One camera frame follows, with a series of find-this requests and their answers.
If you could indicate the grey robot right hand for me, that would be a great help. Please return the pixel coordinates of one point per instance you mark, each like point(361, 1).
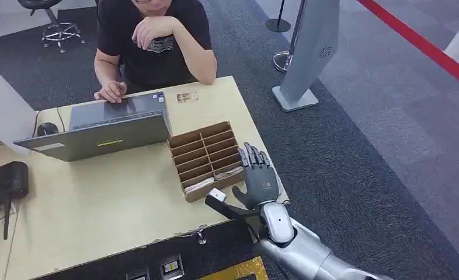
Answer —
point(260, 181)

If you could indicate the grey kiosk stand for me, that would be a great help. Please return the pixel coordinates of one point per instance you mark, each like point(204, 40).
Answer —
point(310, 50)

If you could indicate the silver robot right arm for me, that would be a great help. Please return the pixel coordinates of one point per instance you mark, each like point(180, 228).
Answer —
point(307, 251)

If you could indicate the black router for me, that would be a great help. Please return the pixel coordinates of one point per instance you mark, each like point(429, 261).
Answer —
point(3, 181)

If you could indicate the wooden card box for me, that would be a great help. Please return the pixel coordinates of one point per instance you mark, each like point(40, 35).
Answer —
point(204, 154)

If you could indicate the large floor power socket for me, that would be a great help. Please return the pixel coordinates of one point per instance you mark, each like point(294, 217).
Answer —
point(171, 267)

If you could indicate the card stack, brown edges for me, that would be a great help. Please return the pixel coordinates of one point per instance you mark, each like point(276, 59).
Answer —
point(229, 173)

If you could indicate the black stool, chrome base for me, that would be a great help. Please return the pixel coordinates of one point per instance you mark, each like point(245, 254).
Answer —
point(57, 31)

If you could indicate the metal desk edge clamp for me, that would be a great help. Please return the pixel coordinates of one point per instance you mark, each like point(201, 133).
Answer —
point(201, 234)

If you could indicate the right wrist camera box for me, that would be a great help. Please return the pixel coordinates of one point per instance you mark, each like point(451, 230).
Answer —
point(217, 195)

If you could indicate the grey laptop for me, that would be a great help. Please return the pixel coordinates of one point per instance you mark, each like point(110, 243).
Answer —
point(105, 133)

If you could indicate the white cabinet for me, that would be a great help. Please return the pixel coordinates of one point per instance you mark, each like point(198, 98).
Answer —
point(3, 104)

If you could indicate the black computer mouse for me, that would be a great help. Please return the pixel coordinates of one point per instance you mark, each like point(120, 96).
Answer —
point(47, 129)

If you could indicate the person's right hand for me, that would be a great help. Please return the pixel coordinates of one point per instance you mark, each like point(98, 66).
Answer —
point(111, 92)

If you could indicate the person's left hand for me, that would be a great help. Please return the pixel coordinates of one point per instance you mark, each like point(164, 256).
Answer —
point(152, 31)

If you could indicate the pale printed card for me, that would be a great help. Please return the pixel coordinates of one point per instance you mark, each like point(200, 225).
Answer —
point(187, 97)

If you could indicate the person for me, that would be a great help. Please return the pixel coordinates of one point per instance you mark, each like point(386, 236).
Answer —
point(156, 58)

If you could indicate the black stanchion post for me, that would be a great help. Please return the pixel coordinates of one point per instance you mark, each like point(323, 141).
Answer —
point(278, 25)

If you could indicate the pale wooden desk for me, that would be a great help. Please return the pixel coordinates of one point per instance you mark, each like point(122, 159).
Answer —
point(105, 205)

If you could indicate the yellow floor marker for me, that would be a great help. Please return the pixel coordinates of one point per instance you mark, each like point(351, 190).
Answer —
point(237, 271)

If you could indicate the red floor tape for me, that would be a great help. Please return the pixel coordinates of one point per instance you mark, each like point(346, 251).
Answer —
point(423, 44)

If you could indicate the grey card reader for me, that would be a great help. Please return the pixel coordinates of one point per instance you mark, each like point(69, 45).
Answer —
point(282, 191)

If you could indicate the card stack, pale edges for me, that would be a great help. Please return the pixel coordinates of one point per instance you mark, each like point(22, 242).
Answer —
point(198, 185)

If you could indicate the small floor power socket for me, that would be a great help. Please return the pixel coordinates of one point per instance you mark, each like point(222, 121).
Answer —
point(137, 276)

